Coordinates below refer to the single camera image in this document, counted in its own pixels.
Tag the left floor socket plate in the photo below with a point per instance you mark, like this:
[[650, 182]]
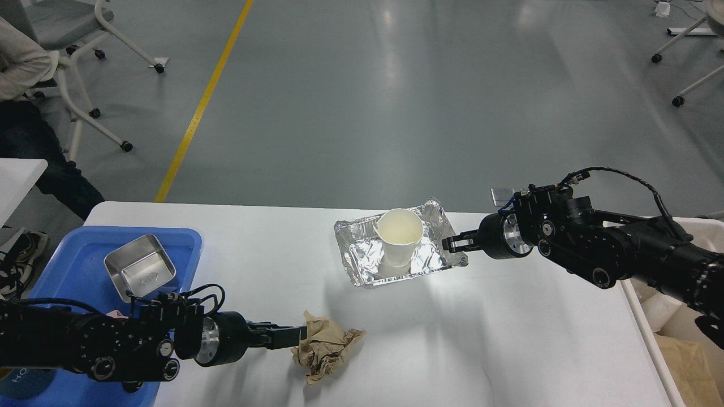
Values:
[[501, 196]]

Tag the aluminium foil tray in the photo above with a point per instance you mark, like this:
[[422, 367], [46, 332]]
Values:
[[362, 250]]

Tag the pink ceramic mug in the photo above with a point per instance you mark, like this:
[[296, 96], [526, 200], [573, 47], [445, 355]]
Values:
[[116, 314]]

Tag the brown paper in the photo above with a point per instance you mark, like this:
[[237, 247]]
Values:
[[326, 348], [690, 371]]

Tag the stainless steel rectangular container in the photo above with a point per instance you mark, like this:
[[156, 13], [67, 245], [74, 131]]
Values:
[[139, 267]]

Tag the white paper cup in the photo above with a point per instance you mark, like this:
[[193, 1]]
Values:
[[659, 309], [400, 231]]

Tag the seated person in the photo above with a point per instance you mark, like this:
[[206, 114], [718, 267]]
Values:
[[25, 134]]

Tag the grey office chair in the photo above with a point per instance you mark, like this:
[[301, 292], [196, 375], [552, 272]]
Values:
[[68, 30]]

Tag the dark blue HOME mug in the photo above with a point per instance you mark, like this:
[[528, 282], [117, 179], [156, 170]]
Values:
[[24, 383]]

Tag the brown paper in bin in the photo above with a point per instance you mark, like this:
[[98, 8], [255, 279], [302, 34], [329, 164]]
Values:
[[690, 371]]

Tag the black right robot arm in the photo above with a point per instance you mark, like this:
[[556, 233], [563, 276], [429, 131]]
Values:
[[604, 247]]

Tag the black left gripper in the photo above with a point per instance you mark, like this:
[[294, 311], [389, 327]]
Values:
[[226, 336]]

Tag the blue plastic tray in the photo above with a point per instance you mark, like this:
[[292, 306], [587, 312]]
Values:
[[77, 271]]

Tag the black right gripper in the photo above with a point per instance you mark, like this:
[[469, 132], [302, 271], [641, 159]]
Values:
[[499, 238]]

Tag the white paper cup in bin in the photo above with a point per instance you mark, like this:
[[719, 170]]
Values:
[[659, 309]]

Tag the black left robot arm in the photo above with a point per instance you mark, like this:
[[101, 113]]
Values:
[[60, 333]]

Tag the small white side table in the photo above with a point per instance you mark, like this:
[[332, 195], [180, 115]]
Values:
[[18, 176]]

